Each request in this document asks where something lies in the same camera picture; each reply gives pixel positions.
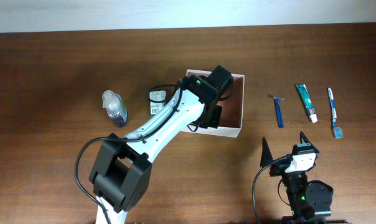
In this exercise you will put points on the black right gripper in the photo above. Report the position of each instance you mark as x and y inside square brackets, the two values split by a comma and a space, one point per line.
[279, 167]

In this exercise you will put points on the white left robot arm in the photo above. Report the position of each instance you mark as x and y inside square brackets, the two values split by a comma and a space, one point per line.
[122, 168]

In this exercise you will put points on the clear hand sanitizer bottle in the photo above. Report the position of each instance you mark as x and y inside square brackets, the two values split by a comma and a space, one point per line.
[115, 108]

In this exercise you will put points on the blue disposable razor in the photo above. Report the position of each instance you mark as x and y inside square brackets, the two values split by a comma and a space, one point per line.
[278, 111]

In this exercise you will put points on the blue white toothbrush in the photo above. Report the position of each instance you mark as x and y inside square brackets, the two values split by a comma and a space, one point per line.
[337, 131]

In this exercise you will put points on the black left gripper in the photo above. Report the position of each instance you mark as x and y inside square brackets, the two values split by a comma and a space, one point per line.
[216, 120]

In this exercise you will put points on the green white soap box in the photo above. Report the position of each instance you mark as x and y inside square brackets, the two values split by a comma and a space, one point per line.
[157, 101]

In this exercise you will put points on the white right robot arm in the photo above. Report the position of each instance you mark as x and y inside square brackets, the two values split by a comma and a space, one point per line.
[309, 201]

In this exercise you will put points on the white cardboard box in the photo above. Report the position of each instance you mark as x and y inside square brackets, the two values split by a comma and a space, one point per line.
[232, 108]

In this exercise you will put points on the green toothpaste tube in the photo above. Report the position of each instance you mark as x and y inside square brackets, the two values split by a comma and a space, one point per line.
[308, 105]

